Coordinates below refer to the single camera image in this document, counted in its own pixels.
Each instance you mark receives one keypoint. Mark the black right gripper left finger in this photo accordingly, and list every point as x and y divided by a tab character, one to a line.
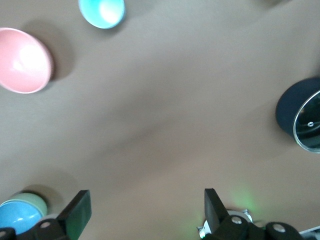
75	215

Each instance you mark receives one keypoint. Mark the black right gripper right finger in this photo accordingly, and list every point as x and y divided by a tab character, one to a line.
215	215

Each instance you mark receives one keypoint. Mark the pale green bowl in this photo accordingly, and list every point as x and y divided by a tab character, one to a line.
37	202

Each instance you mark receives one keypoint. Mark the blue bowl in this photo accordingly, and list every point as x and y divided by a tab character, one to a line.
17	217

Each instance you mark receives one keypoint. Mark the pink bowl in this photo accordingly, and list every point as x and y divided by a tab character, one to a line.
22	62

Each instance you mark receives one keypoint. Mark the glass lid blue knob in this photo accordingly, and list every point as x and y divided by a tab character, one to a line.
310	125

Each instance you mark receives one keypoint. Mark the light blue cup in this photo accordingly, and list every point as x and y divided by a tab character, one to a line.
102	12

